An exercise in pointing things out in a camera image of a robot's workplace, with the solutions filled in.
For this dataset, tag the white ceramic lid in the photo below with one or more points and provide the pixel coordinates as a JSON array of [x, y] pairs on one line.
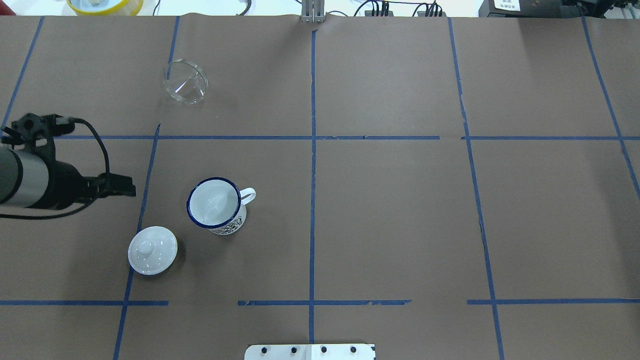
[[152, 250]]

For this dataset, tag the yellow tape roll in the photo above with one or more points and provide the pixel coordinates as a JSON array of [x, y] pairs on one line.
[[105, 7]]

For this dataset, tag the black computer box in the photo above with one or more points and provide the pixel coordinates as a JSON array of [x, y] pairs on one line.
[[551, 9]]

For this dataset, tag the aluminium frame post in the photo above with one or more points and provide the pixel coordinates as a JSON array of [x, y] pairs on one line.
[[312, 11]]

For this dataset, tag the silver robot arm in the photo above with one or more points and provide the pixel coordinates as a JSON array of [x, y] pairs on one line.
[[30, 180]]

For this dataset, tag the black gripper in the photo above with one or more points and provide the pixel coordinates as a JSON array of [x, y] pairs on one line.
[[65, 183]]

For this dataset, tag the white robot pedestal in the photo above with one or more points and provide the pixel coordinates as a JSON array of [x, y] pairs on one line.
[[329, 351]]

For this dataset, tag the white enamel mug blue rim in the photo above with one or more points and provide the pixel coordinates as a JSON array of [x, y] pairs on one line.
[[216, 204]]

